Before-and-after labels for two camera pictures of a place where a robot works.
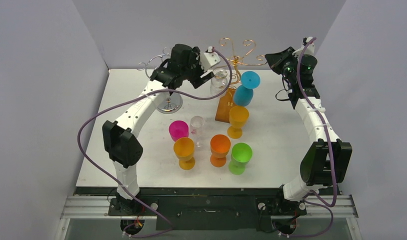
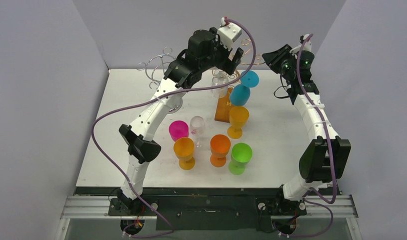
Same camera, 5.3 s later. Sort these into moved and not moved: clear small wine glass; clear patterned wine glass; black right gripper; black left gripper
Moved: black left gripper
Not moved: clear small wine glass; clear patterned wine glass; black right gripper
